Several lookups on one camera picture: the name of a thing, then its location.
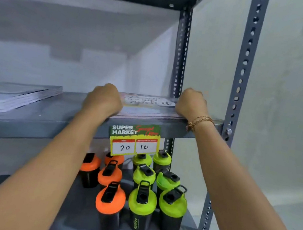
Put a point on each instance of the person's left forearm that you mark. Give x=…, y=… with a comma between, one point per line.
x=38, y=176

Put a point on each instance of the stack of printed cover books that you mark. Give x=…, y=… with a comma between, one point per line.
x=148, y=106

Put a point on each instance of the group of green lid shakers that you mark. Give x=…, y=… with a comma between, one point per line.
x=142, y=202

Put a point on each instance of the person's right hand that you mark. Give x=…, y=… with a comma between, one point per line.
x=192, y=105

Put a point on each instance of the person's right fingers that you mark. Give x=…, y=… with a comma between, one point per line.
x=182, y=102

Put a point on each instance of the orange lid black shaker bottle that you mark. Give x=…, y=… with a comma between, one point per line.
x=109, y=175
x=115, y=158
x=89, y=169
x=110, y=206

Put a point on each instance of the person's left hand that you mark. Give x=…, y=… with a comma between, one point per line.
x=101, y=99

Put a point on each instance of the grey metal shelf rack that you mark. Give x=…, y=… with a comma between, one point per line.
x=63, y=123

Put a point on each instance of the person's left fingers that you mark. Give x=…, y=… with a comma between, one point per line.
x=117, y=100

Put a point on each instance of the green yellow price sign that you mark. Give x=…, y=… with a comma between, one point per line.
x=134, y=140

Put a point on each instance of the person's right forearm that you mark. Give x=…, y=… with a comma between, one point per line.
x=238, y=198

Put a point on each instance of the stack of grey books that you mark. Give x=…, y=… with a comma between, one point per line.
x=10, y=96

